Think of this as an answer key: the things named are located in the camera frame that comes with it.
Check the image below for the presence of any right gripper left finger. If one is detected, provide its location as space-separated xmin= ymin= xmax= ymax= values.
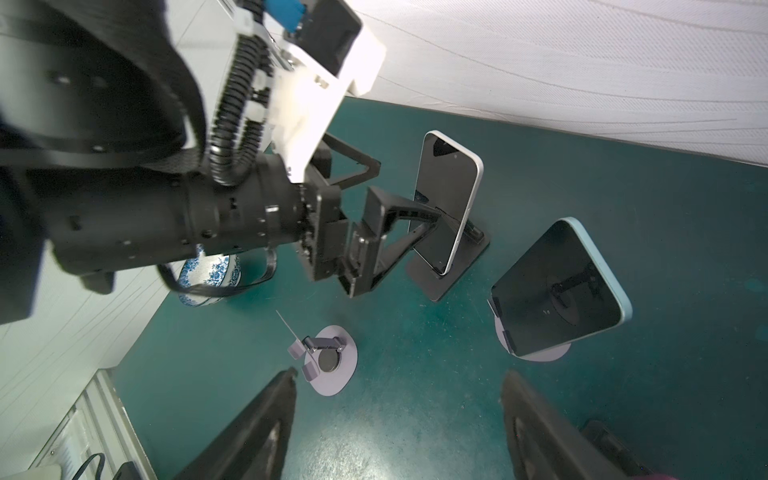
xmin=176 ymin=367 xmax=297 ymax=479

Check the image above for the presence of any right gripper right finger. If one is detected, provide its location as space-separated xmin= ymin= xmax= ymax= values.
xmin=500 ymin=370 xmax=651 ymax=479

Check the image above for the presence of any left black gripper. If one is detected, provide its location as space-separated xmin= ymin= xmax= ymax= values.
xmin=296 ymin=133 xmax=463 ymax=298

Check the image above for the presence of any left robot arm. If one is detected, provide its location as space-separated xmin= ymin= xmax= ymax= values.
xmin=1 ymin=1 xmax=443 ymax=324

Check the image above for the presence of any back left black phone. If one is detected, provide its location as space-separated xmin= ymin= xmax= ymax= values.
xmin=414 ymin=130 xmax=484 ymax=276

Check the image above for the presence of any black phone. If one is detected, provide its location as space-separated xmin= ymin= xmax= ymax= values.
xmin=488 ymin=217 xmax=633 ymax=362
xmin=414 ymin=130 xmax=484 ymax=276

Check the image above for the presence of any grey round stand back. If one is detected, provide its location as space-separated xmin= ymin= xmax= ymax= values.
xmin=493 ymin=311 xmax=572 ymax=364

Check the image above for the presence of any grey round stand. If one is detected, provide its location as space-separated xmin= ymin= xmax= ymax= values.
xmin=493 ymin=311 xmax=572 ymax=364
xmin=276 ymin=311 xmax=358 ymax=397

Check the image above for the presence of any black stand back left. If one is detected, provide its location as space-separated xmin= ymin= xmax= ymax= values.
xmin=405 ymin=220 xmax=490 ymax=302

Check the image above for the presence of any grey round stand left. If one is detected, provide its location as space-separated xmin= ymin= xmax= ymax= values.
xmin=276 ymin=311 xmax=358 ymax=397

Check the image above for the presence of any back middle black phone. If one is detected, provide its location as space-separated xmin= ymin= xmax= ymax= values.
xmin=488 ymin=217 xmax=633 ymax=362

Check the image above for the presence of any blue white ceramic dish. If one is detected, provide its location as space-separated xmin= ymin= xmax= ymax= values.
xmin=179 ymin=245 xmax=242 ymax=287

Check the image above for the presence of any green table mat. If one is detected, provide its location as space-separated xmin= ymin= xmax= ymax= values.
xmin=112 ymin=100 xmax=767 ymax=479

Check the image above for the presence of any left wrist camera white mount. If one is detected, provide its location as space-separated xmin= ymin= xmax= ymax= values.
xmin=173 ymin=0 xmax=388 ymax=184

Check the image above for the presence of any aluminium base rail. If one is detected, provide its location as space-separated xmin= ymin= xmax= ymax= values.
xmin=30 ymin=369 xmax=156 ymax=479

